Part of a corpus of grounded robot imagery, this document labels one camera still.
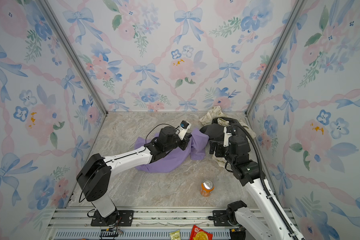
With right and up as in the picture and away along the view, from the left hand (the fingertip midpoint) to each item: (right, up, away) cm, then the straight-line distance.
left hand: (192, 133), depth 81 cm
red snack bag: (+2, -46, -12) cm, 48 cm away
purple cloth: (-9, -16, +8) cm, 20 cm away
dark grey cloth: (+14, +1, +7) cm, 15 cm away
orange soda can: (+7, -26, -7) cm, 28 cm away
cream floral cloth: (+20, +14, +27) cm, 36 cm away
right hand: (+13, -4, -6) cm, 15 cm away
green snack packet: (-8, -47, -12) cm, 49 cm away
